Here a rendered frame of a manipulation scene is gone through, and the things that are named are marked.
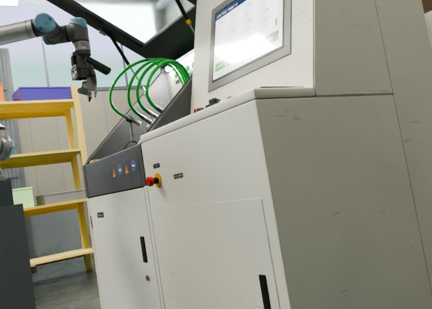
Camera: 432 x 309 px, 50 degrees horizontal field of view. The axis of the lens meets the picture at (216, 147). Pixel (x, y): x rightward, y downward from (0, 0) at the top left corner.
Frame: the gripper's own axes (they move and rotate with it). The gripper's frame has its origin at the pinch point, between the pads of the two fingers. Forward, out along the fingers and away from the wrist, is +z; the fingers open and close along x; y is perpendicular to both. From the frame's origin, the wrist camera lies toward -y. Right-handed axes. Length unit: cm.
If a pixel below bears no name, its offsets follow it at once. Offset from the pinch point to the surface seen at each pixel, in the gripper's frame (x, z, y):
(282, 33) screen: 92, 3, -29
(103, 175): -7.0, 34.1, -2.3
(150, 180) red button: 46, 42, 1
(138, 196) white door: 26, 46, -2
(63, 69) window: -544, -177, -162
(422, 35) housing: 105, 6, -84
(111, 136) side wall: -31.2, 13.4, -18.4
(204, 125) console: 80, 29, -3
